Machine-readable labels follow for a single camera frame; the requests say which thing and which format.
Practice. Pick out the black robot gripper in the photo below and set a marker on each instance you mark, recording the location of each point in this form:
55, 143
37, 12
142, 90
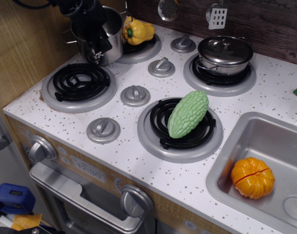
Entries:
89, 17

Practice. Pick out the tall steel pot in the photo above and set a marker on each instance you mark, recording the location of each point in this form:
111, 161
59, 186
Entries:
113, 28

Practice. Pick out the silver stove knob lower middle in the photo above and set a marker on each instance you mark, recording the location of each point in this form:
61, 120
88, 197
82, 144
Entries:
135, 96

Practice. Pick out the silver stove knob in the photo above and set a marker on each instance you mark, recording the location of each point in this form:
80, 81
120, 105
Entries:
135, 96
183, 45
103, 130
162, 68

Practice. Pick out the silver stove knob upper middle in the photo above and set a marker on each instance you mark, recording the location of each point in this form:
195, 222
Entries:
162, 68

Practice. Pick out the silver stove knob back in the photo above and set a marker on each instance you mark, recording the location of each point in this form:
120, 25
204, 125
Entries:
183, 45

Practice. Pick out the silver stove knob front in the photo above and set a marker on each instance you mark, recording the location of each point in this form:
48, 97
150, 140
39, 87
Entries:
103, 130

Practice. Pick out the lidded steel pot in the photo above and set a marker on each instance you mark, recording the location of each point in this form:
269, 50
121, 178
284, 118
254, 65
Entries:
224, 55

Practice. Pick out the back left black burner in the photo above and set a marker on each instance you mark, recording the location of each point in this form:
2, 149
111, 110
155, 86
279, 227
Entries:
140, 53

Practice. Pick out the black burner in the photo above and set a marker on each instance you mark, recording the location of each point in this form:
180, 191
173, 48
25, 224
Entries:
197, 145
218, 86
140, 53
79, 88

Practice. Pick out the yellow toy bell pepper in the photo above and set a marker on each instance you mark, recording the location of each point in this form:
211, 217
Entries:
136, 32

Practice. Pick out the front left black burner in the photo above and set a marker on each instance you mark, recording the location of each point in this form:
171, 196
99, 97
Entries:
79, 88

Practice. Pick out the hanging steel strainer ladle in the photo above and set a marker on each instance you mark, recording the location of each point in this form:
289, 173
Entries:
168, 10

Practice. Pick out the green toy bitter gourd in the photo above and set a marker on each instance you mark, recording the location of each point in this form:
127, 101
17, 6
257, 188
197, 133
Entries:
187, 114

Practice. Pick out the back right black burner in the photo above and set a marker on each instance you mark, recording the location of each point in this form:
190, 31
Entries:
218, 86

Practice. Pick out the hanging slotted steel spatula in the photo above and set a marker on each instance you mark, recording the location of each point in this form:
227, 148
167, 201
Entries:
216, 15

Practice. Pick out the left silver oven knob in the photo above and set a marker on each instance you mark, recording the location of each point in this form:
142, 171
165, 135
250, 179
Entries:
41, 149

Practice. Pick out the silver oven knob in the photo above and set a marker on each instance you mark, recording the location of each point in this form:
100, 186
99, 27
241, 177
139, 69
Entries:
41, 149
134, 202

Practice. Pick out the oven clock display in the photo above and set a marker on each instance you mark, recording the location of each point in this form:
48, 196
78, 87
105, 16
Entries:
89, 169

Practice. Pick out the front right black burner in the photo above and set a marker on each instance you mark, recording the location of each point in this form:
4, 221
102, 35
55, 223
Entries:
197, 145

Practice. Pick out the grey toy sink basin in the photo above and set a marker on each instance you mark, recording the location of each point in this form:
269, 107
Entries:
275, 142

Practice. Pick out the right silver oven knob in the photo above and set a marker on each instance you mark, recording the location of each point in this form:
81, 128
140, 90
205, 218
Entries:
134, 202

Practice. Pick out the blue clamp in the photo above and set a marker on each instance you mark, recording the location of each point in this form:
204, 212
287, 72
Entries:
16, 200

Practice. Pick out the yellow cloth scrap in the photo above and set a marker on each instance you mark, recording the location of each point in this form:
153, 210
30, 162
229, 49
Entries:
25, 221

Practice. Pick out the orange toy pumpkin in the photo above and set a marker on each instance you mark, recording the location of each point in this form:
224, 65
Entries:
252, 178

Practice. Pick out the silver oven door handle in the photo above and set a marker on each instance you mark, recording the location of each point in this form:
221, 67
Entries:
82, 207

